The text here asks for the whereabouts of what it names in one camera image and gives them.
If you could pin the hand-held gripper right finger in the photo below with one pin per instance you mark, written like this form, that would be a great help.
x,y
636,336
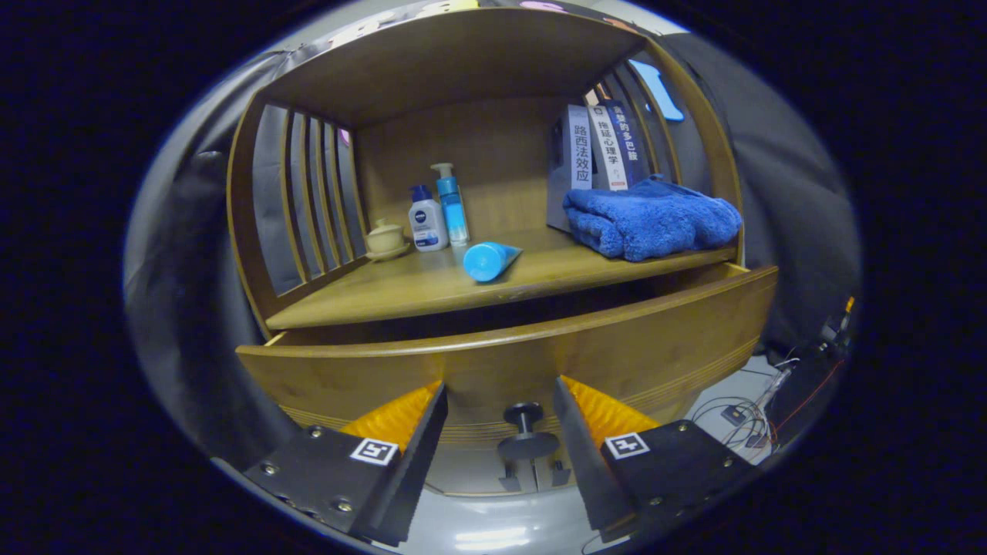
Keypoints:
x,y
578,462

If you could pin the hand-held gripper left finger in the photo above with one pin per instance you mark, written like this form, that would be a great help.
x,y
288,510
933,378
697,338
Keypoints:
x,y
420,462

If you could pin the wooden drawer with black knob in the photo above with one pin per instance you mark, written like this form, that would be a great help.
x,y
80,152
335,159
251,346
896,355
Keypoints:
x,y
501,362

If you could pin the blue and white tube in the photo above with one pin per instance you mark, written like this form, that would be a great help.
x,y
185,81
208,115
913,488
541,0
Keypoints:
x,y
490,260

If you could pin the narrow wooden cabinet door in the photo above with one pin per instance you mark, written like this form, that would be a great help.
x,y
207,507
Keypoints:
x,y
472,474

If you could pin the wooden countertop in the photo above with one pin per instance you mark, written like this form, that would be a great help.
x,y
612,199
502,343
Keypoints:
x,y
416,289

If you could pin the wooden cabinet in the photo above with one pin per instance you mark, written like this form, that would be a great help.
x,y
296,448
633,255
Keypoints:
x,y
463,62

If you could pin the small beige lidded cup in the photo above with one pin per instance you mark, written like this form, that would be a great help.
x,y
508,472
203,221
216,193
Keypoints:
x,y
385,239

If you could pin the white bottle with blue cap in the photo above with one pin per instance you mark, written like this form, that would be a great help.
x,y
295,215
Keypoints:
x,y
428,223

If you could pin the blue folded towel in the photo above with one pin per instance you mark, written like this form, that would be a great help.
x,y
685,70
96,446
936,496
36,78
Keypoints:
x,y
655,220

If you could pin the blue pump bottle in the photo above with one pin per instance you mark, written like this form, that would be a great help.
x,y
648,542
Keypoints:
x,y
453,208

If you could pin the black and orange clamp tool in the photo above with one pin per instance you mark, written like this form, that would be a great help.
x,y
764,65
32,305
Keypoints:
x,y
839,324

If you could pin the grey book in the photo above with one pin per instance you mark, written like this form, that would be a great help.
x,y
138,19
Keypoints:
x,y
578,150

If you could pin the white spine book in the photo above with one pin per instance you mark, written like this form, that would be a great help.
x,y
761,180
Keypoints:
x,y
609,150

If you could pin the dark blue book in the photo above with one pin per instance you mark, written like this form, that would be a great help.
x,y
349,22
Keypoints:
x,y
628,142

